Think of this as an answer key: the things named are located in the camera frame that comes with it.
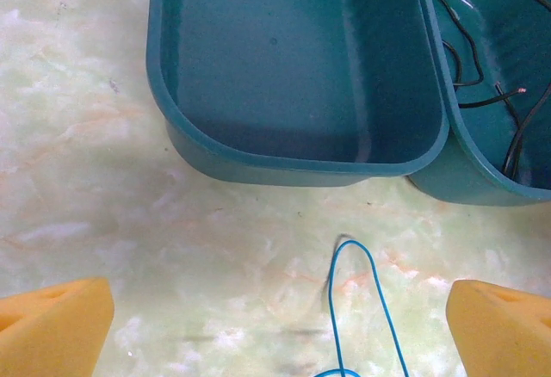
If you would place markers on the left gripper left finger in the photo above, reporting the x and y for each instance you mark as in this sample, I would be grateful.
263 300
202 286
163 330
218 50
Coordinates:
51 334

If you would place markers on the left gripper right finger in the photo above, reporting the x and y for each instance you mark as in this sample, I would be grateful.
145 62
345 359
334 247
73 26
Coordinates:
508 334

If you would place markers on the teal plastic bin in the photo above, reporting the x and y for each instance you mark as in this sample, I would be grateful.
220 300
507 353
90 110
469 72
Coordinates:
473 144
280 71

